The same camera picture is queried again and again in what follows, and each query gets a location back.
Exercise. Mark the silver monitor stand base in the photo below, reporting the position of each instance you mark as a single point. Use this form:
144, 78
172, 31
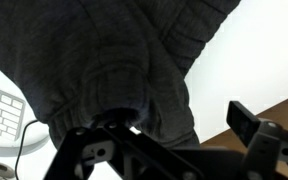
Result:
11, 150

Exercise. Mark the dark grey sweatpants cloth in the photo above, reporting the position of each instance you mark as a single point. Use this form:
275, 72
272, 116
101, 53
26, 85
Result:
81, 62

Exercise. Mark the wooden partition board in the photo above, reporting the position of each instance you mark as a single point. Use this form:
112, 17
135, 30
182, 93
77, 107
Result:
231, 162

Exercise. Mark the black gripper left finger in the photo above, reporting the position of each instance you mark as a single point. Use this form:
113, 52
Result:
118, 141

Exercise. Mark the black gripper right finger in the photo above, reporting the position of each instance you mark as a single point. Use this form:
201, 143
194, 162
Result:
261, 138

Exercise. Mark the white keyboard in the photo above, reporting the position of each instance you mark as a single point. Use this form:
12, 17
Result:
12, 111

